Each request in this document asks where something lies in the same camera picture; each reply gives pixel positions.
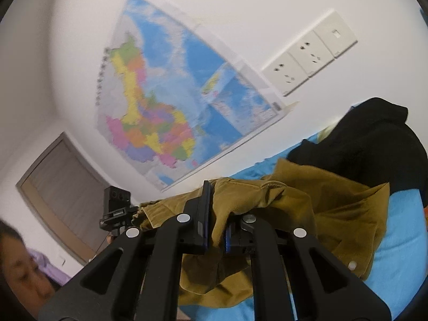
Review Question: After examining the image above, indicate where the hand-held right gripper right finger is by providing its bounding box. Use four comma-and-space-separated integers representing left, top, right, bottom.
225, 214, 392, 321

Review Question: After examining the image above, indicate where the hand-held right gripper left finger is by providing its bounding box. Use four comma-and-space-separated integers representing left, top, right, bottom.
38, 180, 215, 321

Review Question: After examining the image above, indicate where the olive corduroy jacket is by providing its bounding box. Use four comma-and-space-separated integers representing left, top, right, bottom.
132, 159, 391, 308

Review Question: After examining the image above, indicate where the window with grey blind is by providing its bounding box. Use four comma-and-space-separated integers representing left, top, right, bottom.
16, 132, 112, 265

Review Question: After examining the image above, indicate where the person's purple top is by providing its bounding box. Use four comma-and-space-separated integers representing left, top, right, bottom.
28, 247, 72, 288

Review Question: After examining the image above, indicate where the person's head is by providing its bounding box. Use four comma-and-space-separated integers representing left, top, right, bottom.
0, 221, 56, 316

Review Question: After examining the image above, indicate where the pale yellow cloth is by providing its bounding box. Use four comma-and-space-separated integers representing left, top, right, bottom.
317, 124, 335, 143

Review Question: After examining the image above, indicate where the black garment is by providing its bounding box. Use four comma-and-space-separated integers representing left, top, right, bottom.
288, 98, 428, 201

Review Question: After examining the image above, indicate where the blue bed sheet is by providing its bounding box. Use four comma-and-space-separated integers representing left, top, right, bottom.
182, 130, 427, 321

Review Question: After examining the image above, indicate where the colourful wall map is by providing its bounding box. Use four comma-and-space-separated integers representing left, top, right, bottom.
94, 0, 288, 193

